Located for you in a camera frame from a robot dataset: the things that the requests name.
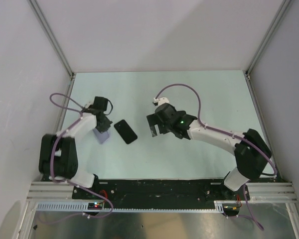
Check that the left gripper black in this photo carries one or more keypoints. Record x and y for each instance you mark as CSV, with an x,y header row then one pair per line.
x,y
106,127

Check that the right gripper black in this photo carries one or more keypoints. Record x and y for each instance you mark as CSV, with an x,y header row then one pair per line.
x,y
154,119

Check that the lilac phone case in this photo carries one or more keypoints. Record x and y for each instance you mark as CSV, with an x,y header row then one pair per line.
x,y
101,137

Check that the black smartphone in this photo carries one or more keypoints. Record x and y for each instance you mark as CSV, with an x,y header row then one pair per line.
x,y
125,131

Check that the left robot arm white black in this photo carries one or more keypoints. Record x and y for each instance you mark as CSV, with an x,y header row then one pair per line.
x,y
58,153

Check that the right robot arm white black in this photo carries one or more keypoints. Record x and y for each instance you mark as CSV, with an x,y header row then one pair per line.
x,y
249,149

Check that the left controller board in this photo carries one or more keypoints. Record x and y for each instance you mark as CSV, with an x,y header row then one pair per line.
x,y
95,205

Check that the controller board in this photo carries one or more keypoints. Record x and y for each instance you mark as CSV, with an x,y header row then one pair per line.
x,y
95,205
231,210

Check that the right controller board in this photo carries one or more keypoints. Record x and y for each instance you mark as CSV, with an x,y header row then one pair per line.
x,y
231,210

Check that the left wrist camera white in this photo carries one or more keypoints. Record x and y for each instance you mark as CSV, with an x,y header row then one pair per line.
x,y
88,104

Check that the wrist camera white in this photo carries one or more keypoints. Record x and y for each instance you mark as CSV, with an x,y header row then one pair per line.
x,y
160,101
88,104

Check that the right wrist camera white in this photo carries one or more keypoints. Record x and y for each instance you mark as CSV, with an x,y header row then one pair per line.
x,y
160,101

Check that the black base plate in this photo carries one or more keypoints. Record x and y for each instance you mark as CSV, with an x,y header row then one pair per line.
x,y
167,194

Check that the white slotted cable duct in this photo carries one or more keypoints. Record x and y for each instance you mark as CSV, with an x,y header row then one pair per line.
x,y
83,207

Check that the left aluminium frame post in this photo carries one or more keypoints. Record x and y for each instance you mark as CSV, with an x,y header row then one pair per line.
x,y
50,35

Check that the aluminium frame post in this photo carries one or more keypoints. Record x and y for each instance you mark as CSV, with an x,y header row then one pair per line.
x,y
273,27
50,35

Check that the right aluminium frame post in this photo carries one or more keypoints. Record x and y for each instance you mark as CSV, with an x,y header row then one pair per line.
x,y
273,27

